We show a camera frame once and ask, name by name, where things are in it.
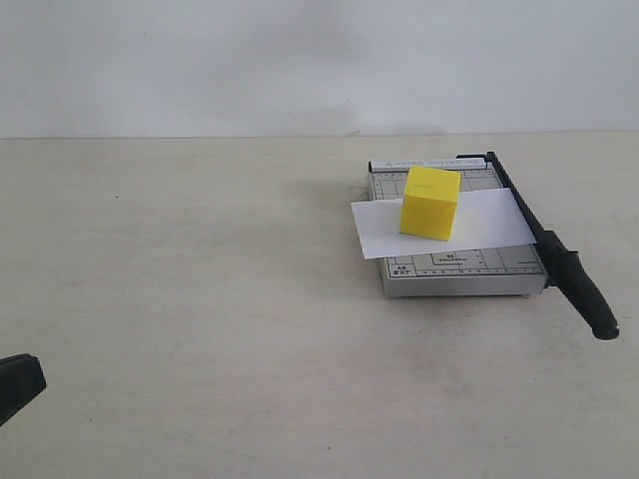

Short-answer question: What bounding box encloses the grey paper cutter base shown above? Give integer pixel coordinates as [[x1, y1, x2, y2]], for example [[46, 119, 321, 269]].
[[367, 155, 548, 297]]

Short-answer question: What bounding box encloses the white paper sheet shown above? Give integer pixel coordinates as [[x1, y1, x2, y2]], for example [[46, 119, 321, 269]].
[[350, 189, 536, 259]]

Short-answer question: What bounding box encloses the yellow cube block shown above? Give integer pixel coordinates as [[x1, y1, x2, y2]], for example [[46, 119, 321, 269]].
[[399, 166, 461, 241]]

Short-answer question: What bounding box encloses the black cutter blade arm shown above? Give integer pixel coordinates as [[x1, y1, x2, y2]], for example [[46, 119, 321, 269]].
[[455, 151, 620, 340]]

